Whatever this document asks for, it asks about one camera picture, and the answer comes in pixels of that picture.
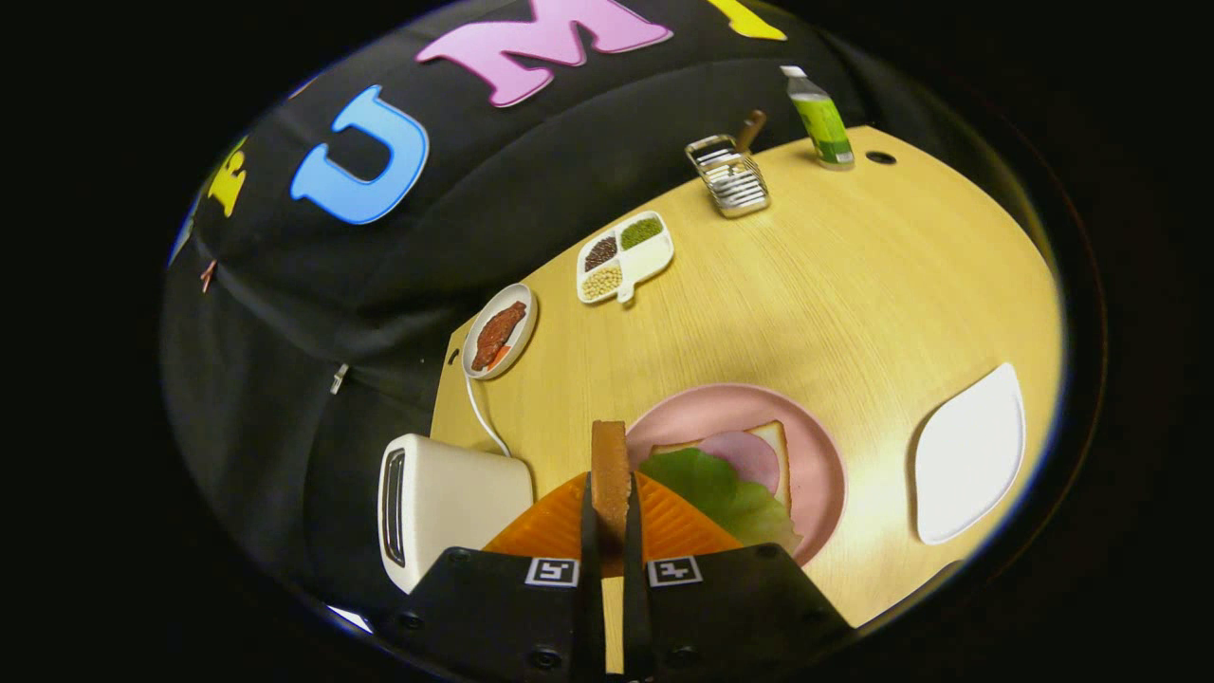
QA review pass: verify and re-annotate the metal wire holder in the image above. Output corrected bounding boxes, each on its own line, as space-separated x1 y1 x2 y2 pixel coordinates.
685 134 772 220

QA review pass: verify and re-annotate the pink round plate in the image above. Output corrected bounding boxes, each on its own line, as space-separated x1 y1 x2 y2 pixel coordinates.
624 382 848 568

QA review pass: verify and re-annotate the white bread slice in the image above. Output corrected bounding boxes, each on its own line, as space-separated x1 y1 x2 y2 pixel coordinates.
650 420 793 513

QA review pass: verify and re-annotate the white toaster power cable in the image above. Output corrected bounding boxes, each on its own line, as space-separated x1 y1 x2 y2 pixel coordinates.
463 372 513 458

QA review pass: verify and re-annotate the white toaster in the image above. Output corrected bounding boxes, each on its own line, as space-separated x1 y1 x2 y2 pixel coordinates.
377 434 535 596

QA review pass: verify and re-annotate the white divided dish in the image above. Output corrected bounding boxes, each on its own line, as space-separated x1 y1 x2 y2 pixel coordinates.
576 211 675 305

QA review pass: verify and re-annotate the brown cooked meat piece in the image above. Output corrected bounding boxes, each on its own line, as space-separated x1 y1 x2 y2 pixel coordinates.
470 301 528 373

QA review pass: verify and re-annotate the green lettuce leaf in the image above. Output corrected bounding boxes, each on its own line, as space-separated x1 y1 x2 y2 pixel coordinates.
637 448 803 556

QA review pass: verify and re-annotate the toasted bread slice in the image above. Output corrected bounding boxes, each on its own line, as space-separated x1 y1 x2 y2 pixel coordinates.
590 420 634 580

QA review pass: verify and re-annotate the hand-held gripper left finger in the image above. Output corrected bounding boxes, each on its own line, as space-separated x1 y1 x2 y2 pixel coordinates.
377 471 608 676

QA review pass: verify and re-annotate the small round white plate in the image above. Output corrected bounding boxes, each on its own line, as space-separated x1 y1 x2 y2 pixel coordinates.
461 283 540 381

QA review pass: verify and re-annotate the pink ham slice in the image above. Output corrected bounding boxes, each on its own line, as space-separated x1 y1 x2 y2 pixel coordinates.
697 430 782 496

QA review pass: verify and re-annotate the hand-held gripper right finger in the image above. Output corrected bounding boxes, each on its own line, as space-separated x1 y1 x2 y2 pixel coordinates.
621 471 855 678

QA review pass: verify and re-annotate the green label drink bottle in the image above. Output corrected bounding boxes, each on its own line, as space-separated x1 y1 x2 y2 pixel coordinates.
780 65 856 172

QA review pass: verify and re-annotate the white leaf-shaped plate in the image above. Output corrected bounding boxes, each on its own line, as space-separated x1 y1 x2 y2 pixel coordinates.
913 362 1027 546

